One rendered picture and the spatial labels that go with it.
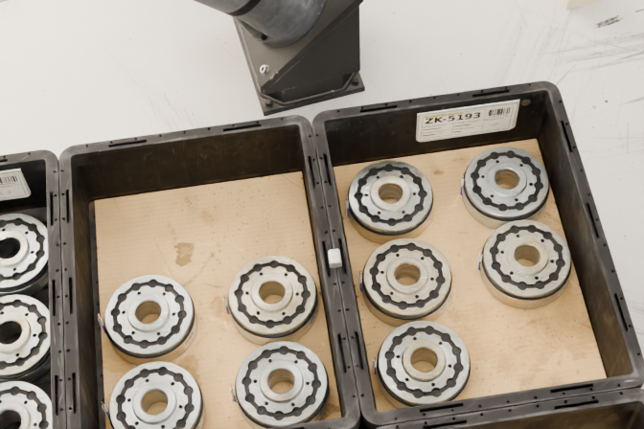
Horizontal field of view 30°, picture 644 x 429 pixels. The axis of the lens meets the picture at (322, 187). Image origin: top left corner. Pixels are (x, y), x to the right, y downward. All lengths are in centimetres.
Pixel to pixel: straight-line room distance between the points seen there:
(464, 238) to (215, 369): 34
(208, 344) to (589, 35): 77
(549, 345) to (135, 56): 77
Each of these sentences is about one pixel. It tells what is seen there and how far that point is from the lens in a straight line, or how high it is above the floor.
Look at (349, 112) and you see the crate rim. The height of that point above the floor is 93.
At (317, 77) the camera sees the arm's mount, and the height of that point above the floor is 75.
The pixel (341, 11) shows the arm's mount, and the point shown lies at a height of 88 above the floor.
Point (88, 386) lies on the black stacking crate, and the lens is 135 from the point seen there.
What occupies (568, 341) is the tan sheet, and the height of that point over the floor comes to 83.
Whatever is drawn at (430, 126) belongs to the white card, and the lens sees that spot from 147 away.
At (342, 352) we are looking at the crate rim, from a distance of 129.
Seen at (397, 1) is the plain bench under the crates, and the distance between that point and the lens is 184.
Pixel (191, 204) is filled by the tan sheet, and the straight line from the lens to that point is 149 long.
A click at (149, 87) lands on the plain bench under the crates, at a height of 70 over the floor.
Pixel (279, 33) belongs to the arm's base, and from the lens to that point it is 162.
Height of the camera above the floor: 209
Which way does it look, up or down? 58 degrees down
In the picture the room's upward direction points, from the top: 4 degrees counter-clockwise
